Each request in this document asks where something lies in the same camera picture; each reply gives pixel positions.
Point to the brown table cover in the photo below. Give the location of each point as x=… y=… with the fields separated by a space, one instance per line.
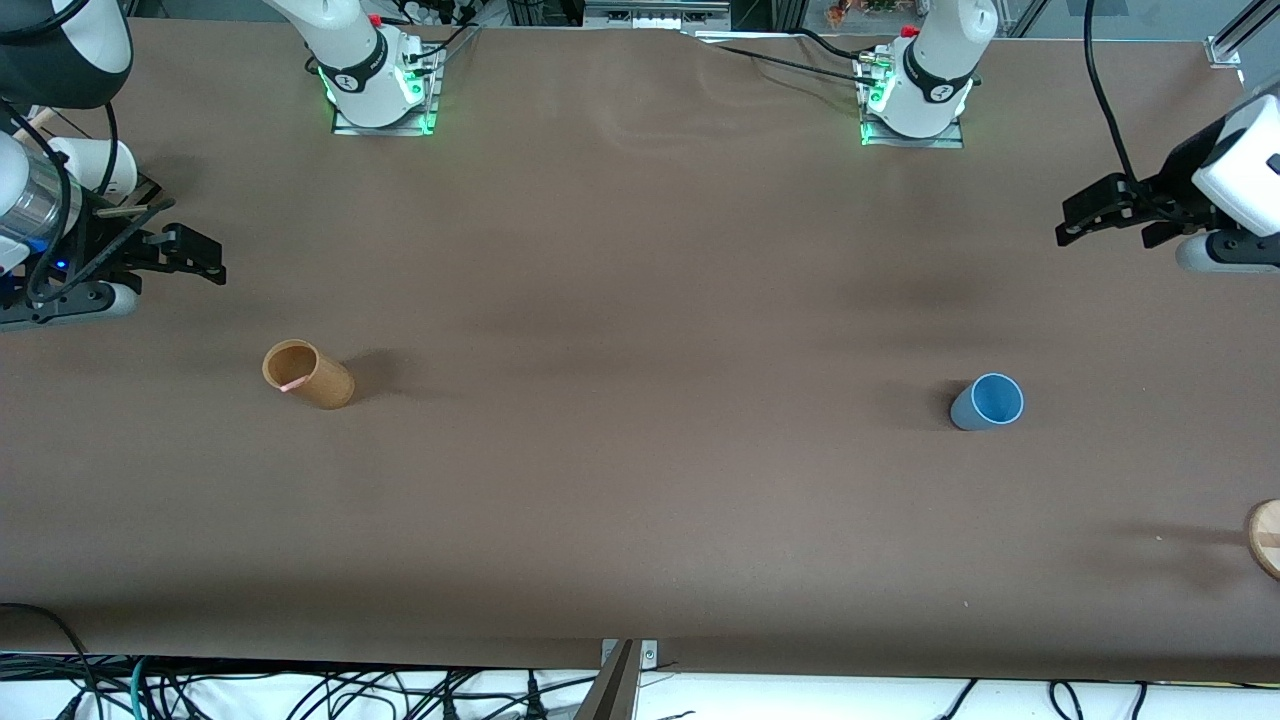
x=640 y=450

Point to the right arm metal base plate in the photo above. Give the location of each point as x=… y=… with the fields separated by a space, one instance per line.
x=385 y=122

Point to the grey brown post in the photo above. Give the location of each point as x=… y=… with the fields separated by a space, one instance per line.
x=612 y=695

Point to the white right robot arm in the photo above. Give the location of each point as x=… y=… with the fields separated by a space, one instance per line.
x=365 y=70

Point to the aluminium profile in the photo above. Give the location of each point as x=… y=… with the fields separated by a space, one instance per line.
x=1235 y=40

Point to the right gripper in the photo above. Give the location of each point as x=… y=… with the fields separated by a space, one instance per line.
x=103 y=240

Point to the grey device box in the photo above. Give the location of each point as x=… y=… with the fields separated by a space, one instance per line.
x=655 y=12

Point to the round wooden coaster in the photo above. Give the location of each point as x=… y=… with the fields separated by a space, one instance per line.
x=1268 y=540

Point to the white power strip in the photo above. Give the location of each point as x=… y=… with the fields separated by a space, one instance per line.
x=435 y=12

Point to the brown cardboard cup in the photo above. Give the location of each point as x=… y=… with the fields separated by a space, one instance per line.
x=318 y=378

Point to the blue cup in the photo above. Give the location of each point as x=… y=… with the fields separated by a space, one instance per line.
x=992 y=402

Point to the wooden stick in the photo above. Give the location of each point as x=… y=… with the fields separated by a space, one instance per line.
x=38 y=120

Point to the small metal bracket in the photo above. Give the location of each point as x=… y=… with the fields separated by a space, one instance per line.
x=648 y=654

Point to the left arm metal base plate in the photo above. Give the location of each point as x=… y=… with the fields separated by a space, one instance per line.
x=915 y=140

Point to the white paper cup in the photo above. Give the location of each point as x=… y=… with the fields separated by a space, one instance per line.
x=100 y=165

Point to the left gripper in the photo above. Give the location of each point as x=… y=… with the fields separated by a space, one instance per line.
x=1177 y=185

